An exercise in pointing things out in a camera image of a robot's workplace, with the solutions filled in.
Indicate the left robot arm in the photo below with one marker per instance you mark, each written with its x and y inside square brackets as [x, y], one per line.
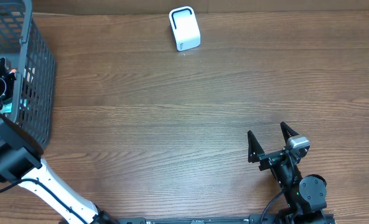
[22, 164]

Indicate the white barcode scanner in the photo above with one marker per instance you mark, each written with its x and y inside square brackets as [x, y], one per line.
[185, 28]

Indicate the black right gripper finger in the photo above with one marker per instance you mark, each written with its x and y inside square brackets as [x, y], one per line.
[288, 133]
[255, 151]

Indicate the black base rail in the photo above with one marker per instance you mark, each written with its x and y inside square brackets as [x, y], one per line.
[252, 219]

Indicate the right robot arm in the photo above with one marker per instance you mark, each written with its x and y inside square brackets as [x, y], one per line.
[305, 196]

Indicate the grey plastic mesh basket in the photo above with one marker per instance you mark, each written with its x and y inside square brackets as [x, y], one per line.
[22, 43]

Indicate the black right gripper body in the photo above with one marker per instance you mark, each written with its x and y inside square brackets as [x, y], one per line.
[285, 172]

